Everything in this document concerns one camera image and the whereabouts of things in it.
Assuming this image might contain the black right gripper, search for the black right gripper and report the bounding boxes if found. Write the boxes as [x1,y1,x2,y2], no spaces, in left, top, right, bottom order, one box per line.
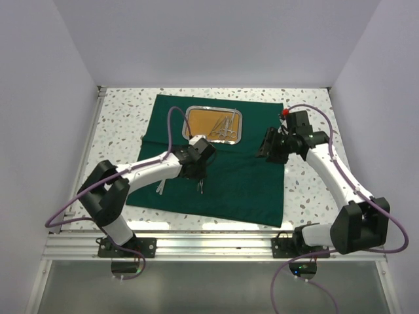
[255,126,296,164]

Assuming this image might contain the steel forceps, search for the steel forceps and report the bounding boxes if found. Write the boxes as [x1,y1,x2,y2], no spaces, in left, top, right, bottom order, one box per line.
[197,179,204,194]

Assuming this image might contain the steel hemostat clamp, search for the steel hemostat clamp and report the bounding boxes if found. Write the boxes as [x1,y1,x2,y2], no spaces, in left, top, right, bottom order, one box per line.
[219,110,236,140]

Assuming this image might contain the steel scalpel handle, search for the steel scalpel handle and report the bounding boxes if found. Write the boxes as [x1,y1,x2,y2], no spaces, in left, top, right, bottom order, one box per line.
[158,180,166,195]
[156,181,164,193]

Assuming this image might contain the dark green surgical cloth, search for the dark green surgical cloth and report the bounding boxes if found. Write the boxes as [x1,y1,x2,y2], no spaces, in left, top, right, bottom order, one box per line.
[126,95,285,228]

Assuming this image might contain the steel surgical scissors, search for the steel surgical scissors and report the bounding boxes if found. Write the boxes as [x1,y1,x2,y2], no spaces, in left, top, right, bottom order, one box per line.
[208,116,229,140]

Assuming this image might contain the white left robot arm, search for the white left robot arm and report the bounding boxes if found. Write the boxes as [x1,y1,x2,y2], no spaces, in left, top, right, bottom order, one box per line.
[78,135,216,257]

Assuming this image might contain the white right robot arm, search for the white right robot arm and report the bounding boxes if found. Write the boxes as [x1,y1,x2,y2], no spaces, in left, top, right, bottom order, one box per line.
[256,109,390,257]

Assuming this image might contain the steel instrument tray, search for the steel instrument tray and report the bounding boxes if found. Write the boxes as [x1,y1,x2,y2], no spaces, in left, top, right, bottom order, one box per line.
[181,105,244,145]

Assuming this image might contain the yellow tray liner mat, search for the yellow tray liner mat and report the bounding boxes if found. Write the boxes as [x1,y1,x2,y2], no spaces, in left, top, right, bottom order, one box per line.
[185,109,240,141]

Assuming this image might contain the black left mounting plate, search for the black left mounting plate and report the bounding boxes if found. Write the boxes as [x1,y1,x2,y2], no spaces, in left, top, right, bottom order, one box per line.
[96,237,157,258]

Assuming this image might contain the black mounting plate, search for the black mounting plate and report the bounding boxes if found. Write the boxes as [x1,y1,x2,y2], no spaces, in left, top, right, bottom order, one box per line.
[96,237,157,258]
[271,237,330,259]

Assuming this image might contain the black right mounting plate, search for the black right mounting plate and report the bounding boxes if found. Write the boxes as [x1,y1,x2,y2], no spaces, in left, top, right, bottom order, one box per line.
[271,237,330,259]

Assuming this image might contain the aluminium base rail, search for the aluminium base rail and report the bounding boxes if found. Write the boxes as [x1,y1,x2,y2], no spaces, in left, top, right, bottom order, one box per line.
[42,230,386,261]

